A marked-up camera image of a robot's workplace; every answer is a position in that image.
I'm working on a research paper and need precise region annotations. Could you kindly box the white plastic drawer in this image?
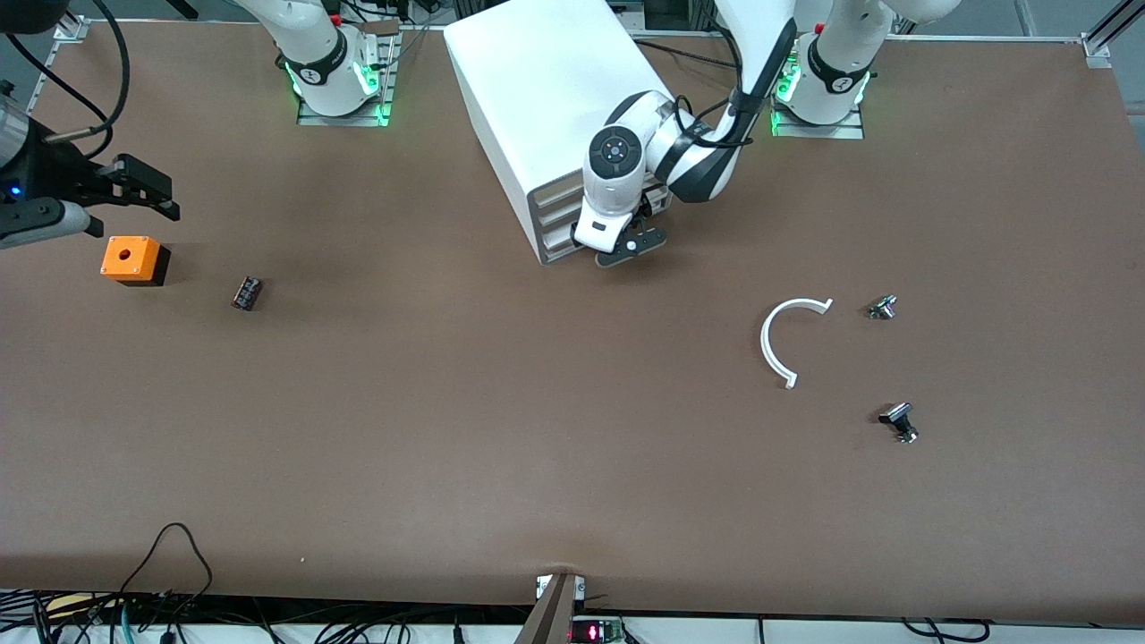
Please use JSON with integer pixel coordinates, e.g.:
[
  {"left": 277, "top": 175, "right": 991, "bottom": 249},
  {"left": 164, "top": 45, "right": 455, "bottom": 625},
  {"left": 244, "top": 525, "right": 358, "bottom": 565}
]
[
  {"left": 537, "top": 210, "right": 581, "bottom": 249},
  {"left": 540, "top": 228, "right": 598, "bottom": 264},
  {"left": 533, "top": 190, "right": 584, "bottom": 232},
  {"left": 530, "top": 170, "right": 589, "bottom": 214}
]

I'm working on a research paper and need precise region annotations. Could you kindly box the white drawer cabinet shell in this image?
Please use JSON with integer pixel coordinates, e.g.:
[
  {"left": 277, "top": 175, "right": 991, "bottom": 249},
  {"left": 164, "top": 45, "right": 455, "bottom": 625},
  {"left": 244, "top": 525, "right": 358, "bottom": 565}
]
[{"left": 444, "top": 0, "right": 691, "bottom": 266}]

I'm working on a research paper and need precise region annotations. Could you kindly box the black silver push button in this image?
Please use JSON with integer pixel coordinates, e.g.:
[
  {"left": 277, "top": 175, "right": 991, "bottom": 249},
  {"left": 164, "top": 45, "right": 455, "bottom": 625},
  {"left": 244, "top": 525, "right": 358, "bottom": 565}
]
[{"left": 878, "top": 402, "right": 920, "bottom": 445}]

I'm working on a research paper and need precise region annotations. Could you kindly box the orange box with hole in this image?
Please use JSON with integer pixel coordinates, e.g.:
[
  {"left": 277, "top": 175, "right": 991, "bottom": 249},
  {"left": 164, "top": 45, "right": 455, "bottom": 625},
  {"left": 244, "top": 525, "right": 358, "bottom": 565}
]
[{"left": 100, "top": 235, "right": 172, "bottom": 288}]

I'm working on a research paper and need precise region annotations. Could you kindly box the brown wooden beam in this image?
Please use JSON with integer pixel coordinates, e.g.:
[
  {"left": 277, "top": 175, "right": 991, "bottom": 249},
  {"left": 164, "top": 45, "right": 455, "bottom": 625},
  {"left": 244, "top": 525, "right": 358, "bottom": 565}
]
[{"left": 514, "top": 572, "right": 580, "bottom": 644}]

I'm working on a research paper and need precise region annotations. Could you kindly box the device with red display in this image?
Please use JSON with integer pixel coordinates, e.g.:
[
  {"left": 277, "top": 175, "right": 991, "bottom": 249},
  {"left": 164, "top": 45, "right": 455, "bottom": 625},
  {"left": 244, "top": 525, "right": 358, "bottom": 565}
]
[{"left": 570, "top": 615, "right": 627, "bottom": 644}]

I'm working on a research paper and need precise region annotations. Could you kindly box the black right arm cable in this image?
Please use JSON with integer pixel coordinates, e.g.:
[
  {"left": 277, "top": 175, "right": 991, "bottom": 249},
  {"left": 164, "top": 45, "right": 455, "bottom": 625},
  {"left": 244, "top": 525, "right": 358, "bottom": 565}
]
[{"left": 4, "top": 0, "right": 131, "bottom": 158}]

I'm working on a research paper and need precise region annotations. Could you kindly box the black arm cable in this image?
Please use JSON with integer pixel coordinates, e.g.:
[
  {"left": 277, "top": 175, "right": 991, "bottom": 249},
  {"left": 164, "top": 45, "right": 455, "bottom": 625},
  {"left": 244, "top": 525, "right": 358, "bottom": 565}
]
[
  {"left": 4, "top": 0, "right": 131, "bottom": 158},
  {"left": 669, "top": 89, "right": 748, "bottom": 151}
]

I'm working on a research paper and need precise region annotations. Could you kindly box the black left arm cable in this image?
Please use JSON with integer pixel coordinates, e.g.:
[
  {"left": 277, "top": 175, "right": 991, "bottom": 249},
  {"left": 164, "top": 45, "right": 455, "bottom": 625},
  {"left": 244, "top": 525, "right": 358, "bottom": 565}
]
[{"left": 669, "top": 89, "right": 748, "bottom": 151}]

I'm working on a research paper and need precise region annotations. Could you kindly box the white semicircular bracket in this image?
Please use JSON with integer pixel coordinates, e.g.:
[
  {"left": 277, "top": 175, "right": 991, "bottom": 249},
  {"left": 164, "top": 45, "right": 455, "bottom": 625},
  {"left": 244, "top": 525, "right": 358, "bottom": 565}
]
[{"left": 760, "top": 297, "right": 835, "bottom": 390}]

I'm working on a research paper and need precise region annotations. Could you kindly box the black cable behind cabinet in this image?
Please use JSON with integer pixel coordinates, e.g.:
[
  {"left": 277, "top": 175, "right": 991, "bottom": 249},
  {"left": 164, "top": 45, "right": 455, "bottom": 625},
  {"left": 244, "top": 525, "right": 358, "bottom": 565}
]
[{"left": 628, "top": 36, "right": 745, "bottom": 71}]

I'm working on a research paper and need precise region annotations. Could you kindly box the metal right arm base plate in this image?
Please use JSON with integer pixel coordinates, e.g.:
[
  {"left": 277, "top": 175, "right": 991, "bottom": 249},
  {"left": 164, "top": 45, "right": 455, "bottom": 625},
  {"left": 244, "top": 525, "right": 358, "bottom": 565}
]
[{"left": 298, "top": 25, "right": 401, "bottom": 127}]

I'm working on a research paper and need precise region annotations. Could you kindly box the black looped cable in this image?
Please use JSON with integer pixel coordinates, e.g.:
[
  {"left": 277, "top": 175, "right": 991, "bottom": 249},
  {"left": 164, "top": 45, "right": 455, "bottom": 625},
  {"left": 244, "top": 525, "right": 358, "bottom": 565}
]
[{"left": 116, "top": 523, "right": 216, "bottom": 627}]

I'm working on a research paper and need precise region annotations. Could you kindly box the black floor cable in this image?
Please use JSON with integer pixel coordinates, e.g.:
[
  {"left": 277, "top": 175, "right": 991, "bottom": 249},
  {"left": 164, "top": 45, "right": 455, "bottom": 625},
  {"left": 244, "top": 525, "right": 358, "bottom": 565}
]
[{"left": 899, "top": 617, "right": 994, "bottom": 644}]

